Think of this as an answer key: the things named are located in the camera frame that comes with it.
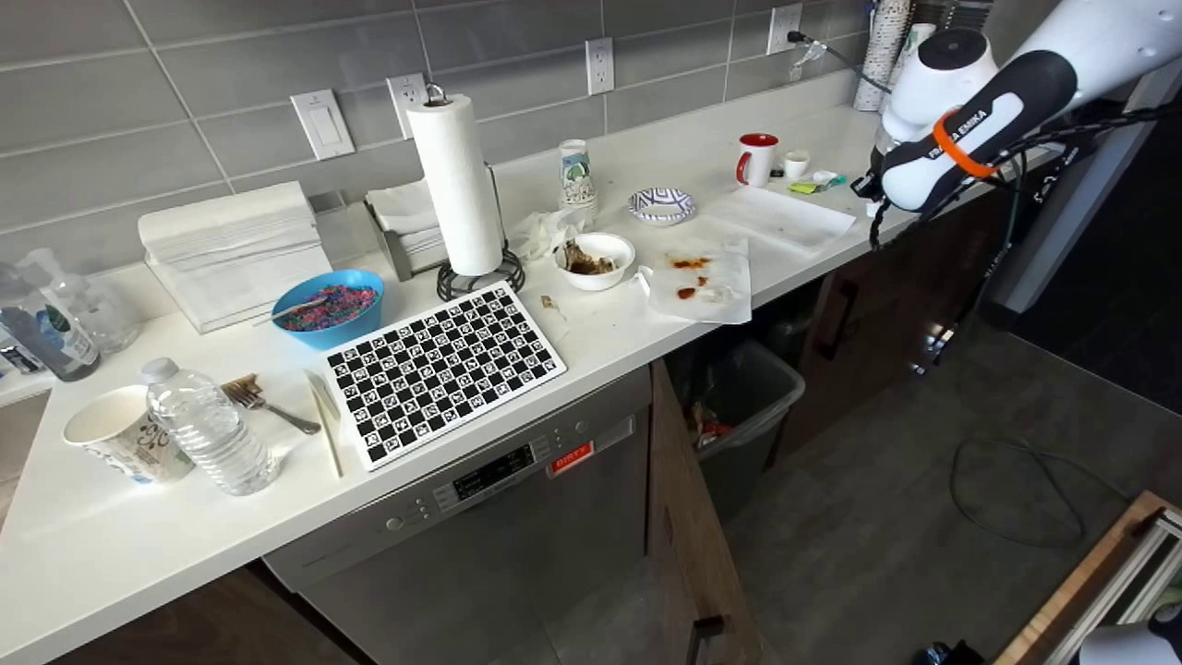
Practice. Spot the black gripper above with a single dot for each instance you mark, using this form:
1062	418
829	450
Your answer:
888	179

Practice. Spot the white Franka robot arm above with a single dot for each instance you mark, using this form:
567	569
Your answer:
1020	96

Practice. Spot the grey trash bin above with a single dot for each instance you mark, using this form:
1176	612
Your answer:
754	393

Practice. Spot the green wrapper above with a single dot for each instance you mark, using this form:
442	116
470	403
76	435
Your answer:
806	189

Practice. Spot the small white cup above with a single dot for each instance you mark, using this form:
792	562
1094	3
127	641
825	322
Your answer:
797	164

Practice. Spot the white patterned roll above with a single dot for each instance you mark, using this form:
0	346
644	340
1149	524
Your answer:
881	51

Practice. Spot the white mug red rim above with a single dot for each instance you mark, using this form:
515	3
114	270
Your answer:
754	162

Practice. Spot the brown cabinet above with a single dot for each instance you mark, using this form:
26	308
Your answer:
888	320

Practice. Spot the white outlet with plug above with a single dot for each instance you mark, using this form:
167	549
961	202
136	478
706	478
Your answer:
782	25

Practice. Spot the stained white napkin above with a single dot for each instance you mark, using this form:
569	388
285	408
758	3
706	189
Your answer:
727	298

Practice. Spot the grey metal panel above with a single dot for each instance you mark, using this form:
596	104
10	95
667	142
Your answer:
1084	235

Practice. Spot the small blue patterned dish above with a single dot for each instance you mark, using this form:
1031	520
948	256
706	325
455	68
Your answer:
663	203

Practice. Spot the white bowl with food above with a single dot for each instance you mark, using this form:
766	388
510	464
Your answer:
596	263

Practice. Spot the white bottle green label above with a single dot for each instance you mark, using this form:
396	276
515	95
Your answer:
573	170

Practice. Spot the crumpled clear plastic wrap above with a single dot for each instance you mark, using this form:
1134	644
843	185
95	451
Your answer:
541	229

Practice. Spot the open cabinet door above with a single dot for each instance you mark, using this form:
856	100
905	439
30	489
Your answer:
695	531

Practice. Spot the black paper towel holder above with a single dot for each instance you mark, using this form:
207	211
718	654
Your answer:
487	283

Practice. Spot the white paper towel roll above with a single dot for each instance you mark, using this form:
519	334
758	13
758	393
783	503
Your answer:
460	185

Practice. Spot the grey napkin holder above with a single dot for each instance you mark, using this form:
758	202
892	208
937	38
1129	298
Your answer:
408	228

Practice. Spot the black white checkered mat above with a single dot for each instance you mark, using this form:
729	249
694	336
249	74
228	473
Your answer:
438	370

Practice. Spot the stainless steel dishwasher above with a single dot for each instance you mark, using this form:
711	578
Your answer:
494	531

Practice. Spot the blue bowl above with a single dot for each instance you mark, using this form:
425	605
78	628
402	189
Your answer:
328	308

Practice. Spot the white chopstick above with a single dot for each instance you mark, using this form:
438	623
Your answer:
328	425

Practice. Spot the metal fork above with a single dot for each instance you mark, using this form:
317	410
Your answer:
263	403

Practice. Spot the clear plastic water bottle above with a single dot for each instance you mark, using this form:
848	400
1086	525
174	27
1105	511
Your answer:
217	429

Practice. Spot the patterned paper cup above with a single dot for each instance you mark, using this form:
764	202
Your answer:
124	439

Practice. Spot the clear glass jar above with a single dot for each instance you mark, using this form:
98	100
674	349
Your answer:
51	320

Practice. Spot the sink basin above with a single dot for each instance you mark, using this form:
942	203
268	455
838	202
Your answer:
21	450

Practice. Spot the white wall outlet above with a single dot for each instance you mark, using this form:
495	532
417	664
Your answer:
599	65

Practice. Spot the wooden frame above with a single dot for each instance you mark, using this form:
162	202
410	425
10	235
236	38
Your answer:
1084	591

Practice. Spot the white wall switch plate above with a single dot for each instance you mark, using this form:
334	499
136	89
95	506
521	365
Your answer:
322	122

